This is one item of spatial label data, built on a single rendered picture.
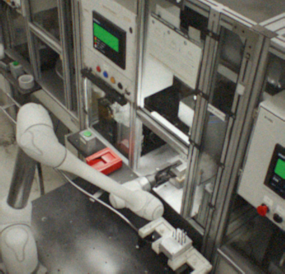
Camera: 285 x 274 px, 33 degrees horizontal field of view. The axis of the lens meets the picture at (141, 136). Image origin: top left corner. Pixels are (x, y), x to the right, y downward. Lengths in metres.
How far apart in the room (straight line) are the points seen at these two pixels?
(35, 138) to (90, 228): 0.86
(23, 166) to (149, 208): 0.60
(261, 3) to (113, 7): 0.67
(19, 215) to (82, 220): 0.42
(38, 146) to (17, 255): 0.61
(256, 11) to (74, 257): 1.50
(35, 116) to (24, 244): 0.62
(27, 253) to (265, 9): 1.47
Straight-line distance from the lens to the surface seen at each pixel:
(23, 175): 2.24
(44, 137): 1.95
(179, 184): 2.50
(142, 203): 2.16
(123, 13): 2.12
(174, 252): 2.26
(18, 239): 2.30
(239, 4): 1.81
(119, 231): 2.62
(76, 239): 2.60
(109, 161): 2.58
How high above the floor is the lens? 2.77
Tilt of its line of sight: 42 degrees down
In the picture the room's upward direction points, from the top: 3 degrees clockwise
